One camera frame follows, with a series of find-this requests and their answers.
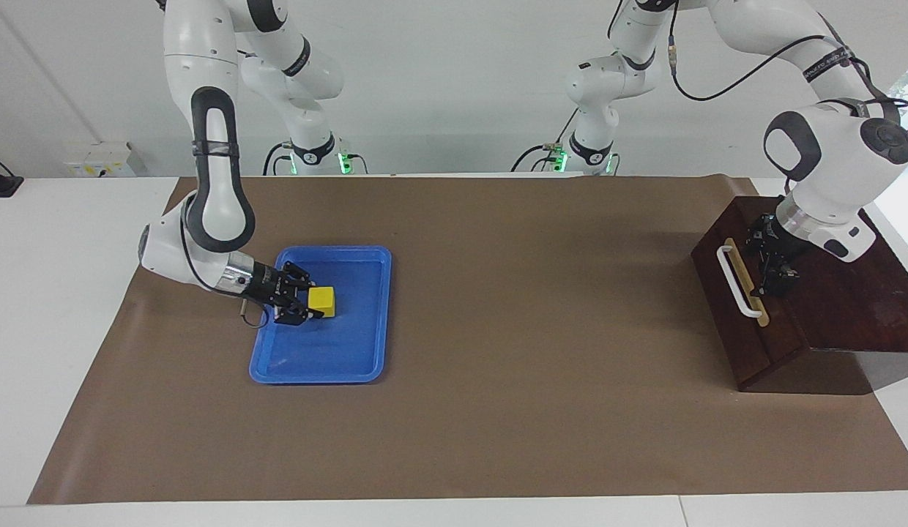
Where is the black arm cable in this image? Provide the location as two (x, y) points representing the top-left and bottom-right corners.
(177, 212), (273, 330)
(608, 0), (908, 127)

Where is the blue plastic tray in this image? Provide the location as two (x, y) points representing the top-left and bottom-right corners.
(249, 245), (392, 386)

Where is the black base cable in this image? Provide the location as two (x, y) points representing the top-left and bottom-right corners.
(262, 141), (297, 176)
(511, 110), (581, 173)

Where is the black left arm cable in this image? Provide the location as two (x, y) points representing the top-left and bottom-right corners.
(608, 0), (908, 127)

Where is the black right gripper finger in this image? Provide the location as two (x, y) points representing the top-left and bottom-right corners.
(274, 294), (327, 327)
(277, 262), (317, 291)

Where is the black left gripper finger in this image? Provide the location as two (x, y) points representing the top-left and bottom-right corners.
(752, 255), (800, 299)
(743, 218), (771, 258)

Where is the brown table mat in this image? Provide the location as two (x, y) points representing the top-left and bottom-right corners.
(27, 174), (908, 506)

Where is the dark wooden drawer cabinet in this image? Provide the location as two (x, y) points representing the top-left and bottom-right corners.
(740, 196), (908, 396)

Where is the white wall socket box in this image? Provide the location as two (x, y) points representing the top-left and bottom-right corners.
(64, 141), (138, 178)

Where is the wooden drawer with white handle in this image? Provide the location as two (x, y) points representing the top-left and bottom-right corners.
(691, 201), (810, 392)

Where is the black desk mount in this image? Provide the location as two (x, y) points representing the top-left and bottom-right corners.
(0, 152), (24, 198)

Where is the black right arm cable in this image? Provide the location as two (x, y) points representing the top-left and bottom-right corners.
(177, 212), (273, 330)

